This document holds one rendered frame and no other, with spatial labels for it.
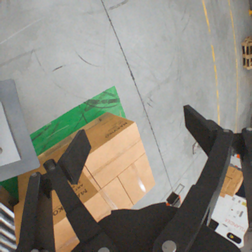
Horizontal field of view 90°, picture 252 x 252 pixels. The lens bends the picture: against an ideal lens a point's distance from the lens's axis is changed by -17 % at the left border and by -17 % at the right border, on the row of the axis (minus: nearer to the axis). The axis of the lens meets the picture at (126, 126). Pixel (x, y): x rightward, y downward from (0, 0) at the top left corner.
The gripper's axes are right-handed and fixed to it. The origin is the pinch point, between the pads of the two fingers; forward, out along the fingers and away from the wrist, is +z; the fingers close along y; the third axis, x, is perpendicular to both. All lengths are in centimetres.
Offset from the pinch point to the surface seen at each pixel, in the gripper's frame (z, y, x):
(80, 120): 136, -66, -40
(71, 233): 28, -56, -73
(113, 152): 96, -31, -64
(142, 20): 205, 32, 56
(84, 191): 46, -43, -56
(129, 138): 108, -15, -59
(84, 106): 141, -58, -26
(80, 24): 152, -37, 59
